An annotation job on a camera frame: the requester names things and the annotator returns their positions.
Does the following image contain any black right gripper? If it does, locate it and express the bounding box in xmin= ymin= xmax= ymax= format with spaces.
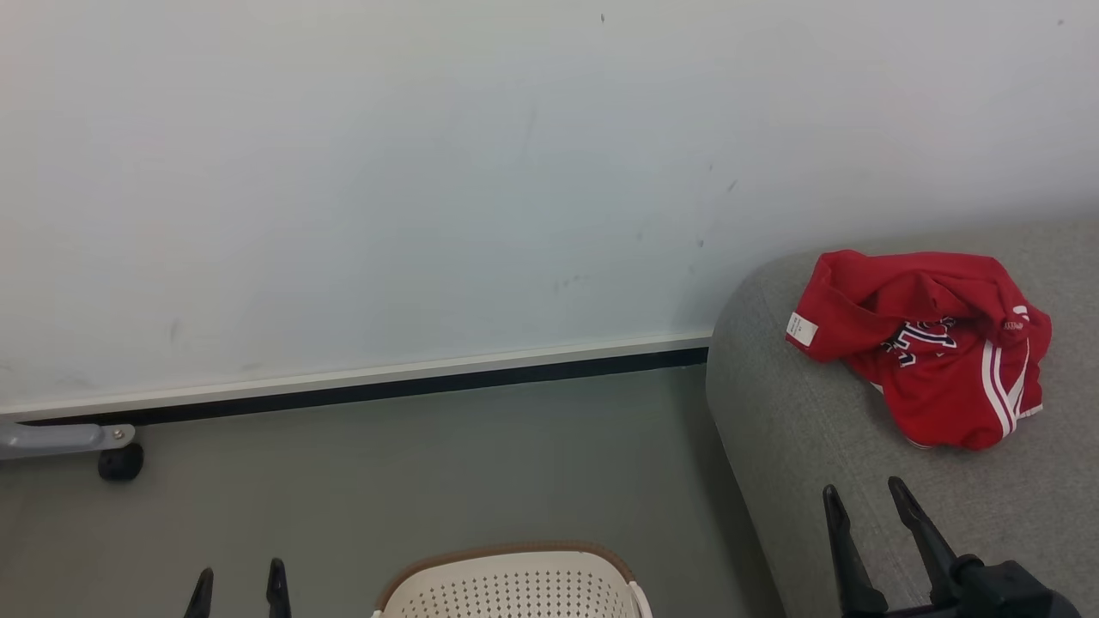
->
xmin=822 ymin=476 xmax=1084 ymax=618

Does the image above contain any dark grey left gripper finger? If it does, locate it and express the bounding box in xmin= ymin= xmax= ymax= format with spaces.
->
xmin=182 ymin=567 xmax=215 ymax=618
xmin=265 ymin=558 xmax=293 ymax=618

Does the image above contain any red jersey garment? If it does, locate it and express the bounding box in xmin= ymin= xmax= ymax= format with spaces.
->
xmin=785 ymin=249 xmax=1053 ymax=451

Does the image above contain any white perforated laundry basket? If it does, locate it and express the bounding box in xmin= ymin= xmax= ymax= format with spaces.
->
xmin=371 ymin=541 xmax=653 ymax=618

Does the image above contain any grey fabric sofa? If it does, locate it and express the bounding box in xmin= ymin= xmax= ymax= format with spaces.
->
xmin=706 ymin=221 xmax=1099 ymax=618

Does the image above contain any black caster wheel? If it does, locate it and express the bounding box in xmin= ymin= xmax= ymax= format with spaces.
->
xmin=97 ymin=444 xmax=145 ymax=482

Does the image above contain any grey metal stand leg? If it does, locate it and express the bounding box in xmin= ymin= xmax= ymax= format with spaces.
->
xmin=0 ymin=422 xmax=137 ymax=462

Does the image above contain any white and black baseboard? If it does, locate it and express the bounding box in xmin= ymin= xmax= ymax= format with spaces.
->
xmin=0 ymin=333 xmax=713 ymax=427

